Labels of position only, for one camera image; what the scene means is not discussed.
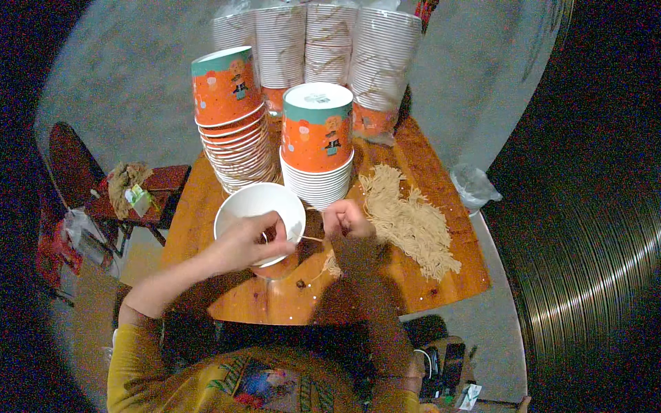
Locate person's left hand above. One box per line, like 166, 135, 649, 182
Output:
206, 211, 298, 275

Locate person's right hand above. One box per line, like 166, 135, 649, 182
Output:
322, 199, 378, 241

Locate white paper bowl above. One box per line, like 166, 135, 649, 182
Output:
213, 182, 307, 281

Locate straight stack of orange bowls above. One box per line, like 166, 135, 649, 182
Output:
279, 82, 356, 212

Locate clear plastic bag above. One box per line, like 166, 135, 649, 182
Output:
449, 163, 503, 213

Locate plastic-wrapped stack of bowls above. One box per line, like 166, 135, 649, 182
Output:
348, 6, 423, 146
254, 4, 307, 118
304, 2, 358, 87
212, 10, 259, 59

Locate leaning stack of orange bowls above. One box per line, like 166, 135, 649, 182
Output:
190, 45, 284, 196

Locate black phone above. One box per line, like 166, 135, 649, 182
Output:
440, 342, 467, 397

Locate green and white packet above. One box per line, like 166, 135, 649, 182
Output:
124, 184, 154, 218

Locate small white packet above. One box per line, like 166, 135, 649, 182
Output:
457, 382, 483, 412

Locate person's body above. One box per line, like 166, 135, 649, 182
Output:
107, 321, 423, 413

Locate crumpled grey plastic bag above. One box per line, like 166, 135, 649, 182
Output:
63, 208, 123, 270

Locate dark red chair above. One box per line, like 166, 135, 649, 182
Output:
48, 121, 192, 247

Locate red bag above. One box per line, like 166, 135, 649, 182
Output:
35, 216, 83, 291

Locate small bundle of beige strings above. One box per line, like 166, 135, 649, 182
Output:
319, 250, 343, 280

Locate large pile of beige strings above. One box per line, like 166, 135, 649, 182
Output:
358, 164, 463, 283

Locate beige string bundle on chair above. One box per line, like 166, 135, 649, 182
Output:
106, 161, 155, 221

